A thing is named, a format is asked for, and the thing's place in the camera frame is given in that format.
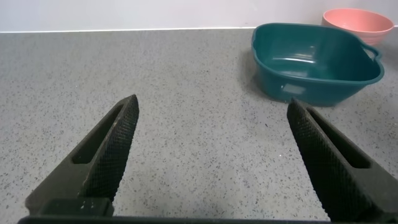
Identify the teal square plastic basin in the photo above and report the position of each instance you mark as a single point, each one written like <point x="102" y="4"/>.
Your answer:
<point x="311" y="62"/>

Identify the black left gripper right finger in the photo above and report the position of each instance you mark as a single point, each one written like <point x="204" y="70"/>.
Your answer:
<point x="342" y="180"/>

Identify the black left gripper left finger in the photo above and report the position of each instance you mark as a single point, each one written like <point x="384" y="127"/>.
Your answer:
<point x="93" y="174"/>

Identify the pink bowl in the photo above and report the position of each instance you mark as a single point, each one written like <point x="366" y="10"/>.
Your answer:
<point x="360" y="25"/>

